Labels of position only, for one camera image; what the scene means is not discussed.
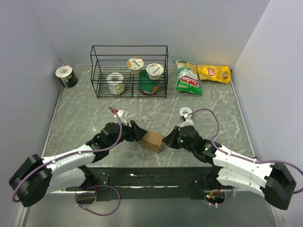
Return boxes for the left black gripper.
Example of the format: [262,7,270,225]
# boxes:
[108,119,147,149]

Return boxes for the brown cardboard box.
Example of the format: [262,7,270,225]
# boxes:
[139,131,164,153]

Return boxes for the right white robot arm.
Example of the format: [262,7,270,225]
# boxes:
[162,126,296,210]

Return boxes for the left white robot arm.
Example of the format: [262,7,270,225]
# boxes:
[9,121,147,207]

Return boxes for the green lidded brown jar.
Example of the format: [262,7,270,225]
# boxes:
[139,70,160,95]

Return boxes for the pale yogurt cup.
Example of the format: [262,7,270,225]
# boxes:
[106,72,125,95]

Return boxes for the green Chuba chips bag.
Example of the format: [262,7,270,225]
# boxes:
[173,60,202,95]

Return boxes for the orange yogurt cup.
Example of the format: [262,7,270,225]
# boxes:
[127,57,144,75]

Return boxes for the yellow Lays chips bag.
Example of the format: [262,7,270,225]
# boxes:
[197,65,232,84]

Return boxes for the black chips can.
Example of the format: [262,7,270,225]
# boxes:
[55,66,78,88]

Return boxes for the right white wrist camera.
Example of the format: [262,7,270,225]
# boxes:
[180,113,194,128]

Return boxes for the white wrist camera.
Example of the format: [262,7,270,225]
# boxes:
[112,109,128,125]
[180,113,194,128]

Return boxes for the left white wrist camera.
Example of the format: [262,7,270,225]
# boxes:
[112,109,128,125]

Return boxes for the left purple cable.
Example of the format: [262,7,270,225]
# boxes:
[11,106,124,216]

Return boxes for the purple cable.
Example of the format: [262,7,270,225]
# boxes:
[187,108,303,206]
[11,106,124,216]

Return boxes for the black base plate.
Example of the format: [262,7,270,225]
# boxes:
[66,166,231,201]

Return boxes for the black wire rack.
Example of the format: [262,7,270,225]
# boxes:
[90,45,169,98]

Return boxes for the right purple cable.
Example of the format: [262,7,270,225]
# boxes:
[187,108,303,206]

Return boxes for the aluminium rail frame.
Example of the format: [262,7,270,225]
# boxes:
[14,66,285,227]

